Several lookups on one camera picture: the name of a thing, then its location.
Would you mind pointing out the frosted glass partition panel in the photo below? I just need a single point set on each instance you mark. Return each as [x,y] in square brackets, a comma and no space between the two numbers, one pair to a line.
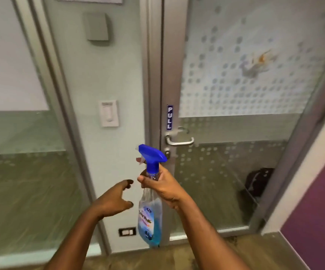
[24,123]

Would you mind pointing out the black bag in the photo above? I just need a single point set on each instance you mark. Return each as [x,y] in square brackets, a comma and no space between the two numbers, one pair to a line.
[259,181]

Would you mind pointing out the blue door sticker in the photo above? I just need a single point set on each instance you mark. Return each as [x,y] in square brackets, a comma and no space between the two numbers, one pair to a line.
[169,117]

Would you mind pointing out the person's left thumb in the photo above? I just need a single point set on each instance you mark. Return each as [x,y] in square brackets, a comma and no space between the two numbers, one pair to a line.
[124,184]

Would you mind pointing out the blue trigger spray bottle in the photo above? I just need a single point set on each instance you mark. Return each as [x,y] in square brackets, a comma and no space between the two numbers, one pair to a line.
[150,216]

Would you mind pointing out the person's right thumb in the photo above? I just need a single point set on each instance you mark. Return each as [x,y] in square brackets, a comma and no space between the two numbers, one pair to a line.
[145,182]

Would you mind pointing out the person's left hand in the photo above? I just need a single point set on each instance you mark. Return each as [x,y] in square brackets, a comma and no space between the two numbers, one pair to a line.
[109,202]

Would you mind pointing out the person's right forearm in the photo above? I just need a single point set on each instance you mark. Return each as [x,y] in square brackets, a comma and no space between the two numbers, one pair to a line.
[210,239]

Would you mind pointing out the silver door key cylinder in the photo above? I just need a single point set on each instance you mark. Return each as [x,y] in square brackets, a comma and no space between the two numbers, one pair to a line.
[167,154]

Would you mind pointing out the white wall light switch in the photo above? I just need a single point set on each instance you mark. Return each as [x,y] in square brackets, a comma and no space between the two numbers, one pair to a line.
[108,113]

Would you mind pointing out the person's left forearm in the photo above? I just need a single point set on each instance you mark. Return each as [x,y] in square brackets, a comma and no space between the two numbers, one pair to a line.
[75,239]

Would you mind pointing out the grey wall access reader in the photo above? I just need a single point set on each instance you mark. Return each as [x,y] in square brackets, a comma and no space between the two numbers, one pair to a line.
[96,26]

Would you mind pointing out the frosted glass door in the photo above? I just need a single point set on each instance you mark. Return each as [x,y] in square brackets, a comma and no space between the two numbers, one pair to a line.
[235,109]

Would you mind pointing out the purple wall panel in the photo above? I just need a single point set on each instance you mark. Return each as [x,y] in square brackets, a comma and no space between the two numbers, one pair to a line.
[317,216]

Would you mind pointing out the black wall power outlet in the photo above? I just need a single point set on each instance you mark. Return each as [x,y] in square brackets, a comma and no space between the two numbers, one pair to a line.
[127,231]

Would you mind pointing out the person's right hand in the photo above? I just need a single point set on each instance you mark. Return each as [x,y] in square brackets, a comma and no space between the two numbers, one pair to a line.
[168,188]

